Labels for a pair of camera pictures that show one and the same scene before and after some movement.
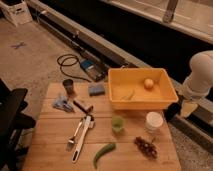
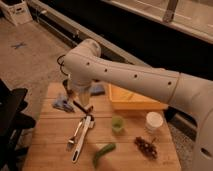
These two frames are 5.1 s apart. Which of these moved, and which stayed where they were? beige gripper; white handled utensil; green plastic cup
Moved: beige gripper
Stayed: green plastic cup; white handled utensil
